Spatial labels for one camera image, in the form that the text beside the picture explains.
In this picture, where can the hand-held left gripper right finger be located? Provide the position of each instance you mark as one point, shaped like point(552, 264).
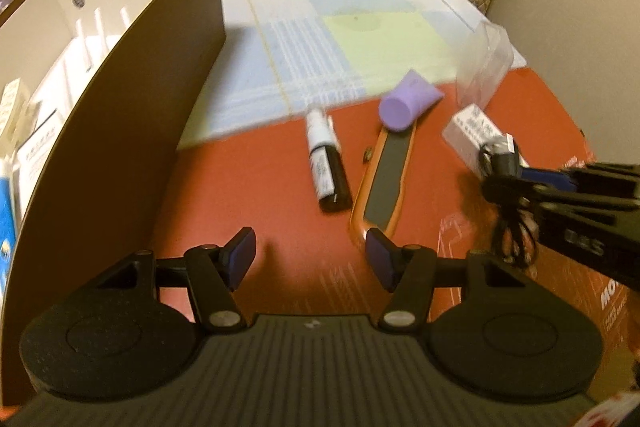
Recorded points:
point(382, 259)

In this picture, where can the clear plastic box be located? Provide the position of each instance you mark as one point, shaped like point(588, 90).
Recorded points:
point(482, 72)

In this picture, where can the red printed mat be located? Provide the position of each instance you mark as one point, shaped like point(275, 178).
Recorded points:
point(280, 187)

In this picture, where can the small white medicine box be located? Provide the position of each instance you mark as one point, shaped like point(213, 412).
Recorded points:
point(465, 132)

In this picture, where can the purple cylinder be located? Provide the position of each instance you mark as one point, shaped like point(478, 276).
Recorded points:
point(400, 107)

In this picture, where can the orange utility knife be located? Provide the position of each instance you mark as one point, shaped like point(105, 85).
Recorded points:
point(387, 177)

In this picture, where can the brown storage box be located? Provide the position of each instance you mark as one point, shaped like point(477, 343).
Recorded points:
point(125, 132)

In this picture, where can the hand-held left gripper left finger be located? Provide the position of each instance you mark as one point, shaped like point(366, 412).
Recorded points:
point(240, 254)

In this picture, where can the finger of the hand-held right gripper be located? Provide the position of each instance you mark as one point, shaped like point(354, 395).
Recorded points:
point(547, 176)
point(505, 192)

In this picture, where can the white hair clip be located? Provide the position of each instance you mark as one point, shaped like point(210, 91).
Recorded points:
point(10, 107)

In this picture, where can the blue white tube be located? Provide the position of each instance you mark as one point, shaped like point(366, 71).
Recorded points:
point(6, 232)

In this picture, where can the red white printed packet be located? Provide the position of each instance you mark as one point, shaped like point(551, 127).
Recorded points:
point(615, 412)

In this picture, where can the black white marker pen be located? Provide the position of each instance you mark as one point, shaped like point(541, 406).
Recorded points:
point(325, 167)

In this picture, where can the pale checked tablecloth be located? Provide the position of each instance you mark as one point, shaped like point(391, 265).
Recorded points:
point(350, 32)

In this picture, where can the white wifi router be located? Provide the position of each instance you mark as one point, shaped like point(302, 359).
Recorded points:
point(65, 77)

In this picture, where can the large white medicine box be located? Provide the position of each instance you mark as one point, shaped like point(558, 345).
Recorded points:
point(37, 152)

